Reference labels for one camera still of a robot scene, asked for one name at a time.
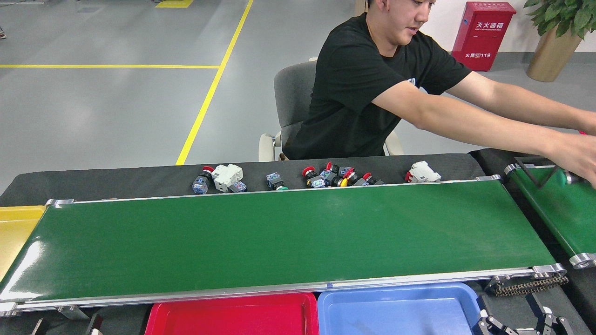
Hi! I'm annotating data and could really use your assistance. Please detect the green push button switch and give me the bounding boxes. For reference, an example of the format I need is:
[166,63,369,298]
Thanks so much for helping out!
[266,172,289,191]
[561,169,593,188]

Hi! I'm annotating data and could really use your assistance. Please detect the white circuit breaker red lever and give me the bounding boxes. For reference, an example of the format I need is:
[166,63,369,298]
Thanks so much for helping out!
[405,161,442,183]

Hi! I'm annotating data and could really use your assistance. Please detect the blue plastic tray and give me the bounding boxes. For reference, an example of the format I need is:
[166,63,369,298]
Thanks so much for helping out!
[317,282,482,335]

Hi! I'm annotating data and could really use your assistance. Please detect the yellow plastic tray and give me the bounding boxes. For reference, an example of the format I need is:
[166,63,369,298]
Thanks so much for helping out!
[0,205,47,282]

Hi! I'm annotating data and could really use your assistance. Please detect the green conveyor belt short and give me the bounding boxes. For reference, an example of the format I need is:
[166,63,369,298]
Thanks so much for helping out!
[504,157,596,270]

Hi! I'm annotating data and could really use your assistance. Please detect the red plastic tray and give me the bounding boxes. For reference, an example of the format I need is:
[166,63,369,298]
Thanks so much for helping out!
[144,292,319,335]

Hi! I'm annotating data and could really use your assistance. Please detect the green conveyor belt long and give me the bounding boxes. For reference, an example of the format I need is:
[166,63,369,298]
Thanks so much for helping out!
[0,175,569,318]

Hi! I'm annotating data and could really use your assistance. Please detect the person's right hand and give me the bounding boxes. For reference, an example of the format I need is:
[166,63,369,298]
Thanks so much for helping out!
[542,133,596,189]

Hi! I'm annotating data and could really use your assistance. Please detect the black metal guide bar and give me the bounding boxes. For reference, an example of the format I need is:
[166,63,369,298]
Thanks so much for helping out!
[514,157,567,189]

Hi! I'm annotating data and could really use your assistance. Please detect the person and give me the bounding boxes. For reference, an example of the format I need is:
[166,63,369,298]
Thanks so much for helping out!
[282,0,596,189]

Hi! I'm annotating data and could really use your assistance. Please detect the potted plant gold pot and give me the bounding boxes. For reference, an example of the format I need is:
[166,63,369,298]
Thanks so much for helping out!
[523,0,596,83]

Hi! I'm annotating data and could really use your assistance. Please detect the red fire extinguisher box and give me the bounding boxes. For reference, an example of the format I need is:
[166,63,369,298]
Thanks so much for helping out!
[451,1,517,72]

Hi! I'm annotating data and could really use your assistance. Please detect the grey office chair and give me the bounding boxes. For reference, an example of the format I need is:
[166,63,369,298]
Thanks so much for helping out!
[258,57,405,162]

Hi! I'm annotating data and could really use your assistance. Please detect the conveyor drive chain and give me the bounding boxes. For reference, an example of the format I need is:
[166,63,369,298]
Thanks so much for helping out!
[494,275,569,297]

